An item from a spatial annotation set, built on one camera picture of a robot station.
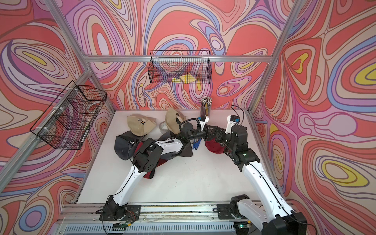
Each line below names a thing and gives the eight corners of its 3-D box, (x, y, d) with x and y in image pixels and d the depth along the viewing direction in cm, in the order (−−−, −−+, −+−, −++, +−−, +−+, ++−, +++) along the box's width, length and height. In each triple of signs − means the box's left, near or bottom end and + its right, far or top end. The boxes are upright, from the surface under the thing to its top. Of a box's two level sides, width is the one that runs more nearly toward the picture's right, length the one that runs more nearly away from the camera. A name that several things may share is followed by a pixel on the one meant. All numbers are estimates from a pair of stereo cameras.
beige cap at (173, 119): (161, 134, 105) (158, 123, 96) (169, 118, 115) (167, 107, 105) (177, 138, 103) (176, 127, 93) (184, 122, 113) (183, 110, 103)
